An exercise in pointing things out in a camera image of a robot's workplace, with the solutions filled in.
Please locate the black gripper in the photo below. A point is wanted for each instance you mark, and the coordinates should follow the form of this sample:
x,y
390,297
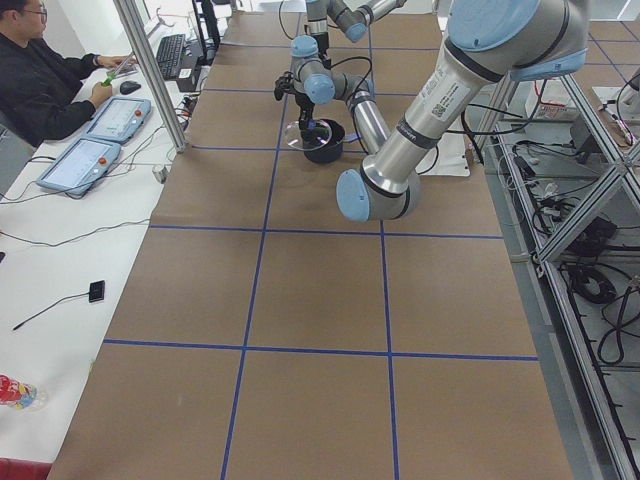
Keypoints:
x,y
303,105

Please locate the glass pot lid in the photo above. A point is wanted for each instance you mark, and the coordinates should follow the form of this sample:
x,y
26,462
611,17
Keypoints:
x,y
317,136

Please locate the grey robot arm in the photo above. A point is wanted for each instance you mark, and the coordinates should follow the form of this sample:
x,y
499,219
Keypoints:
x,y
485,41
313,80

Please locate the dark blue saucepan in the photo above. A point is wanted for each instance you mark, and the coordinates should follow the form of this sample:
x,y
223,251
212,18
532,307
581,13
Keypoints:
x,y
334,149

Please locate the black keyboard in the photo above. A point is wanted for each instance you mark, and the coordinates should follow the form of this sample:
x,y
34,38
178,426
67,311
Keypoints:
x,y
169,55

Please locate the black computer mouse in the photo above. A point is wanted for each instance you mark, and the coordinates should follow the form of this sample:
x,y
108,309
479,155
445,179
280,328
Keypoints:
x,y
128,87

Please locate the far blue teach pendant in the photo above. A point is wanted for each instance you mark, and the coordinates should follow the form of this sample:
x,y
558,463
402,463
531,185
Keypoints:
x,y
118,119

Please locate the blue teach pendant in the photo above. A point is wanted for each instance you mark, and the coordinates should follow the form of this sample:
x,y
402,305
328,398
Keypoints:
x,y
79,166
118,119

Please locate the brown paper table mat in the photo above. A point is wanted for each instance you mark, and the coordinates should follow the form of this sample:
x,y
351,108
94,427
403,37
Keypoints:
x,y
261,335

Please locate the near blue teach pendant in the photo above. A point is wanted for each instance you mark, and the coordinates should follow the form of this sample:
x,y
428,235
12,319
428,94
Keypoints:
x,y
79,166

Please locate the person in black jacket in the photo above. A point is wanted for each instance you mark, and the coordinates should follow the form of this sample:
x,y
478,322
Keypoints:
x,y
38,85

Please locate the small black box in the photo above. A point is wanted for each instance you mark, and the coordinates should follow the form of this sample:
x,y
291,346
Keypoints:
x,y
96,291

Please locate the red patterned plastic bottle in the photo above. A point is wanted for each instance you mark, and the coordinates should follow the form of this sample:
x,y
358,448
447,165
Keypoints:
x,y
22,396

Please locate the aluminium frame post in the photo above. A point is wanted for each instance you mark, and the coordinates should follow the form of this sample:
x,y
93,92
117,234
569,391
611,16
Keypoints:
x,y
135,32

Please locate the aluminium rack frame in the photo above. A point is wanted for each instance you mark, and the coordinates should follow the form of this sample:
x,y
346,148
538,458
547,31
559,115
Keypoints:
x,y
568,196

